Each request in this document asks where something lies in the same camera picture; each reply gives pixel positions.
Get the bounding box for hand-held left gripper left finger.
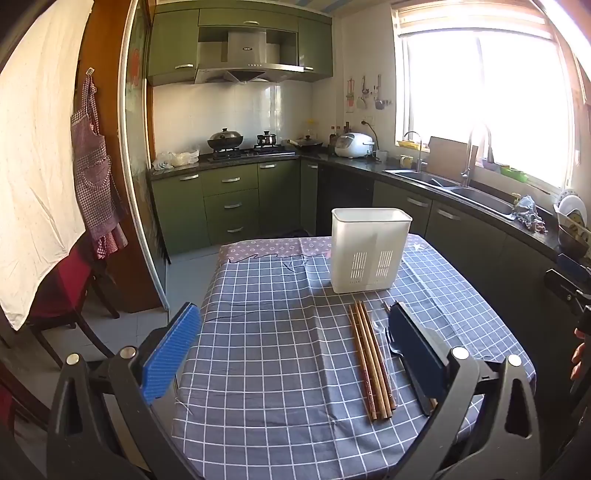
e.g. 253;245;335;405
46;302;204;480

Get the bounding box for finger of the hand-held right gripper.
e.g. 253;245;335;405
556;253;591;278
544;269;591;306

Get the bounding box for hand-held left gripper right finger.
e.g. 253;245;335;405
389;302;541;480

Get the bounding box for black plastic spoon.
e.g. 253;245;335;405
374;301;437;414

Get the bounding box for plain wooden chopstick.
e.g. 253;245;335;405
353;301;387;420
359;300;396;417
363;301;399;411

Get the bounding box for red patterned wooden chopstick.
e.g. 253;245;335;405
347;305;377;422

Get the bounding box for white plastic utensil holder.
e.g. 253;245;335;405
331;207;413;295

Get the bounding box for person's right hand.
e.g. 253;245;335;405
570;325;591;381

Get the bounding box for dish rack with plates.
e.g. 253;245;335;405
552;189;591;253

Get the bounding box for crumpled dish rag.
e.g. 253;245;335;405
512;194;549;232

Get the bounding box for grey checked tablecloth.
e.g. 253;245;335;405
171;235;537;480

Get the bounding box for green cabinets under sink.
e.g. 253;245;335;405
372;179;591;370

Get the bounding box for red wooden chair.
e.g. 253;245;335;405
25;231;122;370

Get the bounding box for steel kitchen sink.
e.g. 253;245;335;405
385;168;516;216

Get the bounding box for purple patterned cloth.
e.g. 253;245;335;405
218;234;428;265

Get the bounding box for steel kitchen faucet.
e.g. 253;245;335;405
460;122;494;188

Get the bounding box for green lower cabinets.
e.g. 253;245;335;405
150;159;320;257

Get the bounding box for wooden cutting board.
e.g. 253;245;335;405
427;136;479;174

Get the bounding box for black built-in appliance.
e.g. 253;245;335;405
317;163;375;237

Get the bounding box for kitchen window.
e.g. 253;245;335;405
394;0;591;191

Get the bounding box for white plastic bags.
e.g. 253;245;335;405
152;150;200;171

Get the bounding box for red checked apron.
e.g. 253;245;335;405
70;69;131;260

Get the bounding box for black gas stove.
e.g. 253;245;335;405
205;144;296;162

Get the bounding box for glass sliding door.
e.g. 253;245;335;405
117;0;171;311

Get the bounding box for white rice cooker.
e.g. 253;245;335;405
334;132;374;159

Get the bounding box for black wok with lid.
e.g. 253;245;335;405
207;128;245;152

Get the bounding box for dark sauce bottles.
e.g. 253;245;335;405
328;122;352;147

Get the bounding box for black frying pan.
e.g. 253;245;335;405
285;135;325;151

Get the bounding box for hanging kitchen tools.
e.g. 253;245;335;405
345;74;393;112

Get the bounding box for green upper cabinets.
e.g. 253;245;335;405
147;7;334;87

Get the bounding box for steel range hood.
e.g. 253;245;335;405
194;27;306;85

